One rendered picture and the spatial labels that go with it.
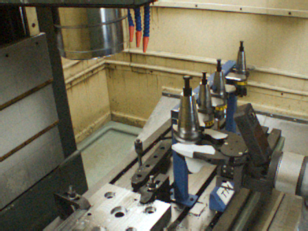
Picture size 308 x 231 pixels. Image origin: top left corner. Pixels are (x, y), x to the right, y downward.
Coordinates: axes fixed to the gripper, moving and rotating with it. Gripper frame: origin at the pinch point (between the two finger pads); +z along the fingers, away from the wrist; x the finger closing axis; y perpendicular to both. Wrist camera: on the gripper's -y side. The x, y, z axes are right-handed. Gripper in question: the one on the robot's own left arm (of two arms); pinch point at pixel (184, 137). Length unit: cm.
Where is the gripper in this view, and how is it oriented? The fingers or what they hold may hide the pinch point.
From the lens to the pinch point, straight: 75.2
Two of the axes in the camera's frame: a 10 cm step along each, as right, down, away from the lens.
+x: 5.1, -4.4, 7.4
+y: 0.5, 8.8, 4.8
